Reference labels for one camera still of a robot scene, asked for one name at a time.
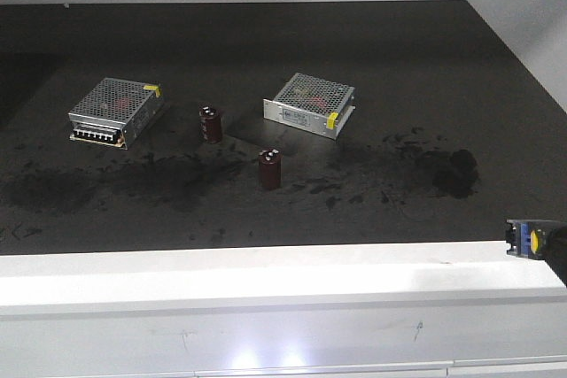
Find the right metal mesh power supply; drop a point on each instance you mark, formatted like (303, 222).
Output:
(312, 104)

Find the brown cylindrical capacitor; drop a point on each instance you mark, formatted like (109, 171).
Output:
(270, 169)
(210, 122)

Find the front brown cylindrical capacitor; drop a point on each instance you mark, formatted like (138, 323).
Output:
(270, 169)

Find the metal mesh power supply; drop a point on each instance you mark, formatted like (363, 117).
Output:
(115, 112)
(312, 104)

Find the yellow mushroom push button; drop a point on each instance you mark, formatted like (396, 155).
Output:
(530, 238)

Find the rear brown cylindrical capacitor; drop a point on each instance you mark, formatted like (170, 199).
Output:
(210, 122)

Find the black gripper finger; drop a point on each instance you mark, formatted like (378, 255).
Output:
(555, 252)

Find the left metal mesh power supply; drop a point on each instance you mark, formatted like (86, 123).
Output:
(115, 112)

